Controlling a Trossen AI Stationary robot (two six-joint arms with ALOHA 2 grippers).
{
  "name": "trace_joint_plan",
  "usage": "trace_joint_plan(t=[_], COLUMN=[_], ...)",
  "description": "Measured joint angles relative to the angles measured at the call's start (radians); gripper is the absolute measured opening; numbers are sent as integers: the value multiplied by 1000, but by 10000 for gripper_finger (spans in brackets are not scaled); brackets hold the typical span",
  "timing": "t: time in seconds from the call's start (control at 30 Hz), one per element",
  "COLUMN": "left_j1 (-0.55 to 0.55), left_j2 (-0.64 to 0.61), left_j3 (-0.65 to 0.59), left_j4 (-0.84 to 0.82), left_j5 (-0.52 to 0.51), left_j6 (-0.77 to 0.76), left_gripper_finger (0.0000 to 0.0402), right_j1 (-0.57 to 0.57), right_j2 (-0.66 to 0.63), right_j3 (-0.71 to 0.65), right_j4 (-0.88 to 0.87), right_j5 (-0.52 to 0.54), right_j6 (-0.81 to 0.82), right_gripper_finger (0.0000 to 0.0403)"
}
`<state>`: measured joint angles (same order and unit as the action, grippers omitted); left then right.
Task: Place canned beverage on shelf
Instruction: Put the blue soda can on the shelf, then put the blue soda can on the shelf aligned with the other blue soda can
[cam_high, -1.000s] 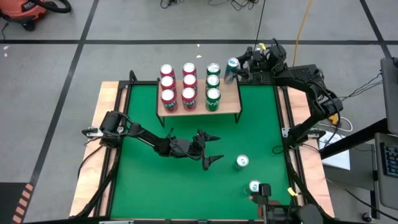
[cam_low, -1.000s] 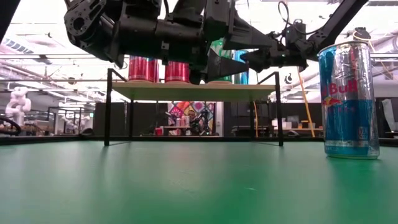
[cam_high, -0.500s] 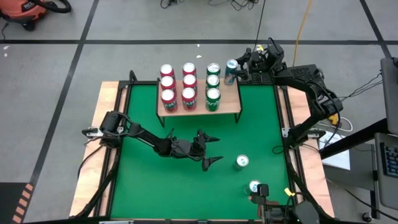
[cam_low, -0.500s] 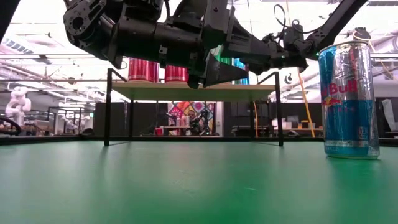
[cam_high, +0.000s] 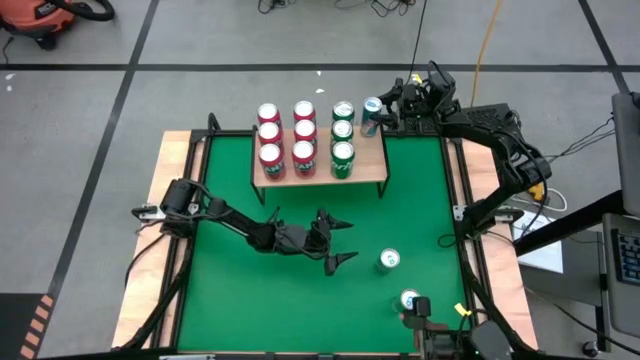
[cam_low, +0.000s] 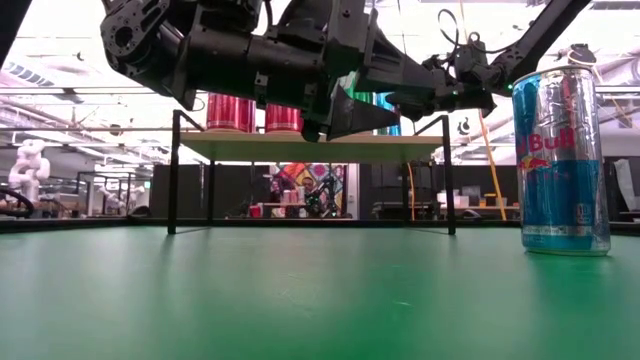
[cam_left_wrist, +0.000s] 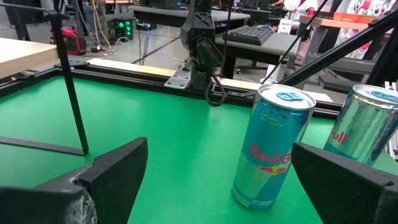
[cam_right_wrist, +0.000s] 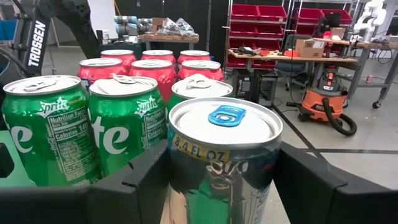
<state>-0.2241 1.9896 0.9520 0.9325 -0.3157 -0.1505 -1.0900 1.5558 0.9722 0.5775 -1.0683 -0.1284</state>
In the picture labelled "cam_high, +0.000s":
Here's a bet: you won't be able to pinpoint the dark keypad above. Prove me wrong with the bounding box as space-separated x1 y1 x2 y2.
613 227 640 287

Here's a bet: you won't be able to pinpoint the black diagonal beam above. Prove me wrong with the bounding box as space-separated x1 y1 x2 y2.
512 188 626 257

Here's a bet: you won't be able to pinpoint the red-orange Fanta can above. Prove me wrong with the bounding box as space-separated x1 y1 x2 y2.
256 102 282 126
256 121 284 147
292 118 319 144
292 99 317 123
290 139 318 179
257 142 287 182

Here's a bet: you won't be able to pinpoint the white paper sheet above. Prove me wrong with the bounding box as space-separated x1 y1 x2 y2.
509 209 565 274

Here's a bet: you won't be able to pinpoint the orange shop vacuum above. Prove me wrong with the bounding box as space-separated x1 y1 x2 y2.
0 0 79 51

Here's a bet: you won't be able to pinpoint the wooden shelf black metal legs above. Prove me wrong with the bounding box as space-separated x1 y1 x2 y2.
249 119 392 207

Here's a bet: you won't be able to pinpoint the black cable tangle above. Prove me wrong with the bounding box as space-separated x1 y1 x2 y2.
257 0 301 15
334 0 419 19

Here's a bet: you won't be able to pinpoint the green Sprite can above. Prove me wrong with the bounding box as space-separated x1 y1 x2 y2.
330 119 356 144
331 100 357 124
329 140 357 181

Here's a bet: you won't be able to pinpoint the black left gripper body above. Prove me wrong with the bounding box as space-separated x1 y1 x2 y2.
307 208 341 277

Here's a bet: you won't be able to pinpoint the grey flat monitor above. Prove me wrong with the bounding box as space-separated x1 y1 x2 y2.
610 91 640 204

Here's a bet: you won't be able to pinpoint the black orange striped floor mat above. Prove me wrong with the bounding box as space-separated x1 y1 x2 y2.
0 292 56 360

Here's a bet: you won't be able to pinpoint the green table mat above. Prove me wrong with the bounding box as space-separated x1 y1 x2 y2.
175 133 477 354

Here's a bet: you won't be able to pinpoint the black metal table frame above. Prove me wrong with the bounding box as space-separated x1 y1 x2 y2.
112 112 541 360

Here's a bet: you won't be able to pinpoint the white cable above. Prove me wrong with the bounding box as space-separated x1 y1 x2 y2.
514 187 569 214

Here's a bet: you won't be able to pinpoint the yellow cable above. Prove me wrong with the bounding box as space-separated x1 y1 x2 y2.
469 0 504 109

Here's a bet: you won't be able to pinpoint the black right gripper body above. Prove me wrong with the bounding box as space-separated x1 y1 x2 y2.
397 59 459 134

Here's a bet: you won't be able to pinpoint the black vacuum hose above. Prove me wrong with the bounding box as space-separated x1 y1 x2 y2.
49 0 117 23

